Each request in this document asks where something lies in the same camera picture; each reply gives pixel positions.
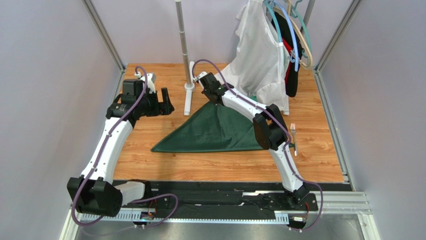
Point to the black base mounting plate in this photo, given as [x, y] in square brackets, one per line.
[209, 200]

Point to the silver rack pole right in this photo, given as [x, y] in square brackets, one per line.
[308, 11]

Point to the beige wooden hanger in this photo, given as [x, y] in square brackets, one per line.
[304, 37]

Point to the teal object under garment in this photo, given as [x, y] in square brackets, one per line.
[254, 98]

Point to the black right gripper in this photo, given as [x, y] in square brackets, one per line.
[207, 79]

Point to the silver rack pole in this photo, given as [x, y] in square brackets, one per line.
[308, 11]
[182, 34]

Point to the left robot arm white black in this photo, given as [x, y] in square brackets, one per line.
[93, 191]

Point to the silver rack pole left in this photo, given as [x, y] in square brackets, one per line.
[182, 34]

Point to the dark green cloth napkin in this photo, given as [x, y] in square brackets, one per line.
[211, 129]

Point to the teal plastic hanger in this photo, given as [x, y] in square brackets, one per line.
[270, 6]

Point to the black garment on rack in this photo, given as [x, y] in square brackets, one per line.
[291, 77]

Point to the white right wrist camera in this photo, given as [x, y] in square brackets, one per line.
[196, 79]

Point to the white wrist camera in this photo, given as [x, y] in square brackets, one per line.
[150, 80]
[196, 79]

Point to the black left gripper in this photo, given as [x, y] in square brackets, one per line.
[165, 108]

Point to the white rack base foot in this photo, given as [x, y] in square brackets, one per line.
[189, 90]

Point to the silver metal fork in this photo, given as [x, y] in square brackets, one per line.
[293, 132]

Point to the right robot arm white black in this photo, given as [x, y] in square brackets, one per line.
[269, 127]

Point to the white garment on rack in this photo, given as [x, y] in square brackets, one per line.
[261, 61]

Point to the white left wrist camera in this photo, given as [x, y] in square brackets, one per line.
[150, 80]

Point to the light blue plastic hanger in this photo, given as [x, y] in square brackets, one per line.
[295, 54]

